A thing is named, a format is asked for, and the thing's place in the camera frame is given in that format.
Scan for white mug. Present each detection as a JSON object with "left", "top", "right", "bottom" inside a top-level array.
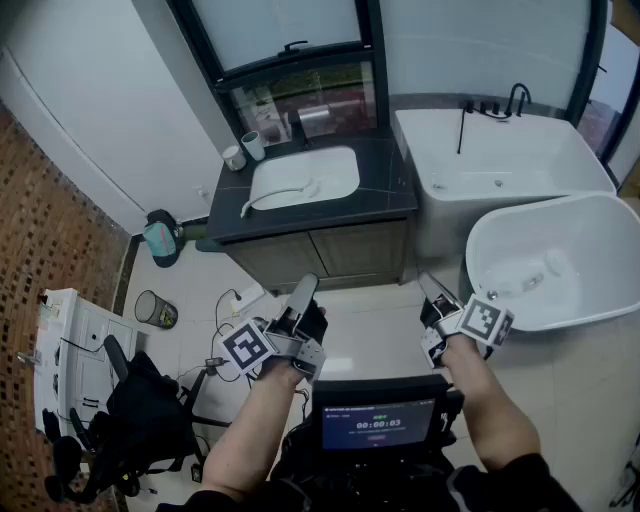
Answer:
[{"left": 222, "top": 145, "right": 248, "bottom": 172}]

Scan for black bathtub tap knobs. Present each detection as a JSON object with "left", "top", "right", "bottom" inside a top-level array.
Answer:
[{"left": 467, "top": 99, "right": 511, "bottom": 121}]

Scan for white cup with teal inside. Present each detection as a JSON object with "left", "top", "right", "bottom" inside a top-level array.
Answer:
[{"left": 240, "top": 130, "right": 267, "bottom": 161}]

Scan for oval white bathtub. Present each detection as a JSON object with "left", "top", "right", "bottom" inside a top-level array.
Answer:
[{"left": 465, "top": 193, "right": 640, "bottom": 334}]

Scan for black window frame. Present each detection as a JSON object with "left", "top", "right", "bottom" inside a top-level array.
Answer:
[{"left": 167, "top": 0, "right": 609, "bottom": 149}]

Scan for teal and black bag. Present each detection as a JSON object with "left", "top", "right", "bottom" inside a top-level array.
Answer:
[{"left": 142, "top": 208, "right": 184, "bottom": 270}]

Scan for black power cable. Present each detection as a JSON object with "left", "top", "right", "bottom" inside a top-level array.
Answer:
[{"left": 177, "top": 288, "right": 242, "bottom": 386}]

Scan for white power strip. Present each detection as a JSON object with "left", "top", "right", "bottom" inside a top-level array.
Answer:
[{"left": 230, "top": 282, "right": 267, "bottom": 309}]

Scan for person's right forearm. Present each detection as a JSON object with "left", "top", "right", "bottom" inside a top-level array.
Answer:
[{"left": 440, "top": 335, "right": 544, "bottom": 474}]

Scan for rectangular white bathtub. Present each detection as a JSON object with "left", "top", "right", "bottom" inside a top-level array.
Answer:
[{"left": 394, "top": 107, "right": 617, "bottom": 259}]

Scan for black office chair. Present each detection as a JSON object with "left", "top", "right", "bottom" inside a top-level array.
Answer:
[{"left": 42, "top": 334, "right": 232, "bottom": 504}]

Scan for black hand shower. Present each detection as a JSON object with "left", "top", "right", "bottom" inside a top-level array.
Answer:
[{"left": 456, "top": 102, "right": 469, "bottom": 155}]

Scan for black-topped wooden vanity cabinet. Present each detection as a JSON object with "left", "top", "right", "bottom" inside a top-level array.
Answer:
[{"left": 207, "top": 134, "right": 419, "bottom": 296}]

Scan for black wire waste basket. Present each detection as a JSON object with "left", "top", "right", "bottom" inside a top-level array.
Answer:
[{"left": 134, "top": 289, "right": 179, "bottom": 331}]

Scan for black bathtub faucet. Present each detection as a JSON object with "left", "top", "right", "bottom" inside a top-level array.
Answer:
[{"left": 508, "top": 83, "right": 532, "bottom": 119}]

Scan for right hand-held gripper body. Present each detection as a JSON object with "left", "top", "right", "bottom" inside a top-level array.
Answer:
[{"left": 419, "top": 293, "right": 515, "bottom": 369}]

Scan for chest-mounted screen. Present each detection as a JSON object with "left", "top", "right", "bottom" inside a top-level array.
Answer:
[{"left": 310, "top": 374, "right": 451, "bottom": 454}]

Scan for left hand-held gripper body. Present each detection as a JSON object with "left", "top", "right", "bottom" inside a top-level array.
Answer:
[{"left": 217, "top": 305, "right": 327, "bottom": 382}]

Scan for person's left forearm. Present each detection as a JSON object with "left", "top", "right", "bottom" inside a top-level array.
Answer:
[{"left": 199, "top": 358, "right": 307, "bottom": 501}]

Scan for white sink basin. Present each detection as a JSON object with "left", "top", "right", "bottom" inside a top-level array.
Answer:
[{"left": 248, "top": 145, "right": 361, "bottom": 211}]

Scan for black sink faucet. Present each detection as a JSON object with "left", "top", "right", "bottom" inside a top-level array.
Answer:
[{"left": 287, "top": 109, "right": 315, "bottom": 149}]

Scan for white cabinet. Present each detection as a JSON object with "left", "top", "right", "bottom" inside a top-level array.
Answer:
[{"left": 32, "top": 288, "right": 139, "bottom": 436}]

